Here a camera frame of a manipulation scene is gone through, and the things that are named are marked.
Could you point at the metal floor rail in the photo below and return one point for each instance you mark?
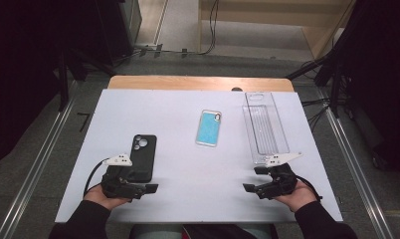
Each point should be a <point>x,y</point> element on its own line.
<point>357,172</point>
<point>35,172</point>

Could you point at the person's left hand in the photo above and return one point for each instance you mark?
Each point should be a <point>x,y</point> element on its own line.
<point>98,198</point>

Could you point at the black stand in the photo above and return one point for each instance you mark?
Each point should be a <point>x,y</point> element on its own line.
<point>335,79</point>
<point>63,83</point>

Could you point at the wooden table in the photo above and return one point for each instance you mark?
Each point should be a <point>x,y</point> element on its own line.
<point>188,83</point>

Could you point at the iridescent blue phone case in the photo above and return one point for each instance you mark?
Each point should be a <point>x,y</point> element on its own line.
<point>208,129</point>

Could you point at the wooden shelf unit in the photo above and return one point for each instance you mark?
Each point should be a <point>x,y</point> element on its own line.
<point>320,20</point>

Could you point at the grey cabinet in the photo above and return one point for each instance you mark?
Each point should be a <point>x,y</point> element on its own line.
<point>131,20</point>

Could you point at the dark round table cap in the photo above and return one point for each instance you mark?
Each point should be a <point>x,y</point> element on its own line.
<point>237,89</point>

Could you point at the black phone case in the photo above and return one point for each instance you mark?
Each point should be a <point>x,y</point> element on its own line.
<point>145,156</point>

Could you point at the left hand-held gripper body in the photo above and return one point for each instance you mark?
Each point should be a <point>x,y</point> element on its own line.
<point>118,187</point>

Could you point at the person's right hand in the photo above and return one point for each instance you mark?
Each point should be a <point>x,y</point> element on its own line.
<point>299,197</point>

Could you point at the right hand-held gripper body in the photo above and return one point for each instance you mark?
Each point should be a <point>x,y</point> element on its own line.
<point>281,182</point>

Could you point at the clear plastic tray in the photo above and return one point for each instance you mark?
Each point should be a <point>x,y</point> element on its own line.
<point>264,132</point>

